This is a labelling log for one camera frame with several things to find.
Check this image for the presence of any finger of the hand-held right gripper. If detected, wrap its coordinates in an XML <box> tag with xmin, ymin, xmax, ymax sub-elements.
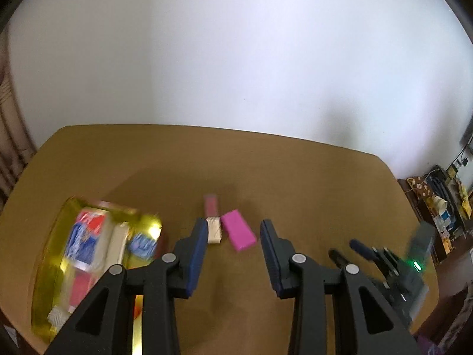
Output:
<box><xmin>328</xmin><ymin>249</ymin><xmax>349</xmax><ymax>267</ymax></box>
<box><xmin>349</xmin><ymin>239</ymin><xmax>383</xmax><ymax>264</ymax></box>

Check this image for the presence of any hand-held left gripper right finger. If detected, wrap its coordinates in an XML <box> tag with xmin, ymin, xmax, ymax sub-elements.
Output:
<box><xmin>260</xmin><ymin>219</ymin><xmax>424</xmax><ymax>355</ymax></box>

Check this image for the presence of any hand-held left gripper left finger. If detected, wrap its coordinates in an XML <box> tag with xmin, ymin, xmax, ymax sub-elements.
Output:
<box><xmin>44</xmin><ymin>217</ymin><xmax>208</xmax><ymax>355</ymax></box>

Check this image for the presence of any pink rectangular block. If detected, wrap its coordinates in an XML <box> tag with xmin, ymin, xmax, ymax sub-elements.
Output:
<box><xmin>220</xmin><ymin>209</ymin><xmax>257</xmax><ymax>253</ymax></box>

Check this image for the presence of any small blue patterned tin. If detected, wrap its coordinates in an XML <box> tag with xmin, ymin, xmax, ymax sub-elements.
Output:
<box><xmin>127</xmin><ymin>232</ymin><xmax>159</xmax><ymax>260</ymax></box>

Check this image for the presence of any clear plastic case red insert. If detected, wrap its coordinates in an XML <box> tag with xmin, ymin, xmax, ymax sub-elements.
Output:
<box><xmin>68</xmin><ymin>270</ymin><xmax>97</xmax><ymax>311</ymax></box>

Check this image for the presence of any red and gold tin box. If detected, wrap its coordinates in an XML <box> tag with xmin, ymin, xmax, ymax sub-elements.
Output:
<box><xmin>30</xmin><ymin>196</ymin><xmax>165</xmax><ymax>355</ymax></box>

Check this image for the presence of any white cube with zigzag print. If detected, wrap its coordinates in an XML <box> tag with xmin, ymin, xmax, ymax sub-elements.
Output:
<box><xmin>47</xmin><ymin>306</ymin><xmax>70</xmax><ymax>331</ymax></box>

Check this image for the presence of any white and silver slim case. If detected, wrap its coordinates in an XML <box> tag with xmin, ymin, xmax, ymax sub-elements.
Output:
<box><xmin>105</xmin><ymin>222</ymin><xmax>131</xmax><ymax>267</ymax></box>

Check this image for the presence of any cluttered shelf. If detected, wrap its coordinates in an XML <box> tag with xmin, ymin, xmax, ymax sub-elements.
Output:
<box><xmin>397</xmin><ymin>148</ymin><xmax>473</xmax><ymax>267</ymax></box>

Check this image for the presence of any clear floss pick box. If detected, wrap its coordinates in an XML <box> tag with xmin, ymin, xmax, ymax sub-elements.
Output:
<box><xmin>64</xmin><ymin>209</ymin><xmax>113</xmax><ymax>271</ymax></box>

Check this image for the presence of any beige curtain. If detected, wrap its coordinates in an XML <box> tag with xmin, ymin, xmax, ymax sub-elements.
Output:
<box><xmin>0</xmin><ymin>26</ymin><xmax>38</xmax><ymax>209</ymax></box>

